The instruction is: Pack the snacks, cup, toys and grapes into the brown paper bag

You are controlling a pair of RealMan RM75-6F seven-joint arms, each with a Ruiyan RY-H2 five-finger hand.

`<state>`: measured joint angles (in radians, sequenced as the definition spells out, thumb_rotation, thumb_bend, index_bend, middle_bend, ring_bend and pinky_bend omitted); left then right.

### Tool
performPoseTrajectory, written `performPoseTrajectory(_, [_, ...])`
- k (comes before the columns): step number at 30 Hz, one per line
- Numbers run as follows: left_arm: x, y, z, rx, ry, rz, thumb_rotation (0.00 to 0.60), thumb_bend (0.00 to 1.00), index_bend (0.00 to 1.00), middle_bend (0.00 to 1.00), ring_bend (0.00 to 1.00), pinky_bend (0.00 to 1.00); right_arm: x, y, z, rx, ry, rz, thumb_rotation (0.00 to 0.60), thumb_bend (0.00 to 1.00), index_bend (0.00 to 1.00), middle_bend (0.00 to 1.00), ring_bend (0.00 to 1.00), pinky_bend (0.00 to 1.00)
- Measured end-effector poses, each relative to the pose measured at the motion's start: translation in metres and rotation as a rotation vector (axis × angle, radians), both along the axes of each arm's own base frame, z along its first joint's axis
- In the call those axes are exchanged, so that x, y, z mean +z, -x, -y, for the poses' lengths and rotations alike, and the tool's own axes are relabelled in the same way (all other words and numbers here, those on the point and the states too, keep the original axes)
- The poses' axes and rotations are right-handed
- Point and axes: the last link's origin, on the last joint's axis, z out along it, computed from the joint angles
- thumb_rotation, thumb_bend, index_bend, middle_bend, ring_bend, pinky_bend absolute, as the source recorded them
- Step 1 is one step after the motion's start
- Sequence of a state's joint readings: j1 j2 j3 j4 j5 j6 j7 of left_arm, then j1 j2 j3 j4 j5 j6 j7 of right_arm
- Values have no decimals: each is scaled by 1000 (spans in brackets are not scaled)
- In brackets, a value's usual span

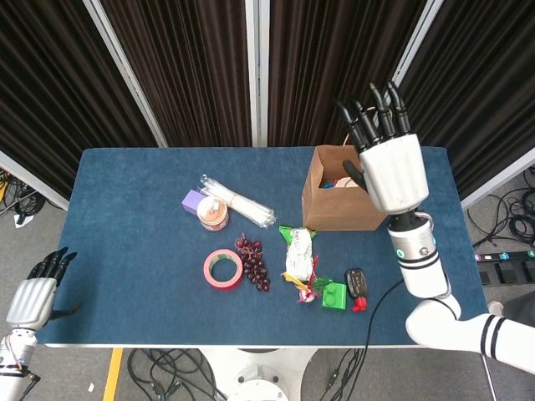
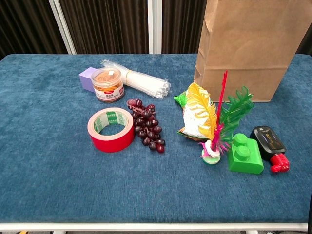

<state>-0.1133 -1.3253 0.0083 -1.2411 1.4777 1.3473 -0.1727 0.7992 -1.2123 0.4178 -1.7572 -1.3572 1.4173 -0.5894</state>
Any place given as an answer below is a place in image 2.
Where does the white green snack packet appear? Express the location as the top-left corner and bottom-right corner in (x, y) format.
(173, 89), (215, 142)

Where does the black bottle red cap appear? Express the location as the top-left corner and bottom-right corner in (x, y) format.
(250, 125), (290, 173)

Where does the purple plastic grape bunch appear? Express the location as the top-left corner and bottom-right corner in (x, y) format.
(126, 98), (166, 154)

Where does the bundle of wrapped straws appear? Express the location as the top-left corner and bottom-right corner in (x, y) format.
(100, 58), (171, 99)

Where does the red tape roll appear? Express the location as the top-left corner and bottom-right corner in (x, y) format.
(87, 107), (135, 154)

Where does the purple cube block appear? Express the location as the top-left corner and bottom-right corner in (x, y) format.
(78, 66), (98, 93)

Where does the dark corrugated partition panel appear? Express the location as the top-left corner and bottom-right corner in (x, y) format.
(59, 0), (149, 55)
(0, 0), (68, 60)
(162, 0), (208, 55)

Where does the green toy building brick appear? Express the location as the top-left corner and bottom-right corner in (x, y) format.
(228, 133), (265, 175)

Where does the blue table cloth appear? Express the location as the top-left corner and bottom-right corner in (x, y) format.
(0, 53), (312, 224)

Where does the brown paper carrier bag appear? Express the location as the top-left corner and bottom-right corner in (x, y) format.
(194, 0), (312, 102)

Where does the white partition frame post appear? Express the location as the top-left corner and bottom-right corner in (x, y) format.
(147, 0), (163, 55)
(48, 0), (77, 55)

